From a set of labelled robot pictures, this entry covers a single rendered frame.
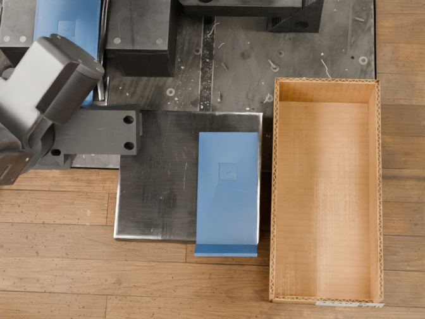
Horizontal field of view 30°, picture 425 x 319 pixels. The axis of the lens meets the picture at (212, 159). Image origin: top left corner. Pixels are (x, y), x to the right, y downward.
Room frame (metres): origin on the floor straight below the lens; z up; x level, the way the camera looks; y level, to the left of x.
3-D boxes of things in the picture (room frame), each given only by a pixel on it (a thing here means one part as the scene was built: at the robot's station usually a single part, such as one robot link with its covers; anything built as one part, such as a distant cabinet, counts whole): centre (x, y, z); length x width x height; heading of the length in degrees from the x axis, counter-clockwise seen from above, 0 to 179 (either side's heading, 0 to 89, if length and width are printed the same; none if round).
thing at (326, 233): (0.21, -0.12, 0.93); 0.25 x 0.13 x 0.08; 167
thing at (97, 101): (0.38, 0.11, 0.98); 0.07 x 0.02 x 0.01; 167
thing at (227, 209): (0.23, -0.01, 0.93); 0.15 x 0.07 x 0.03; 169
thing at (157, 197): (0.26, 0.03, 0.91); 0.17 x 0.16 x 0.02; 77
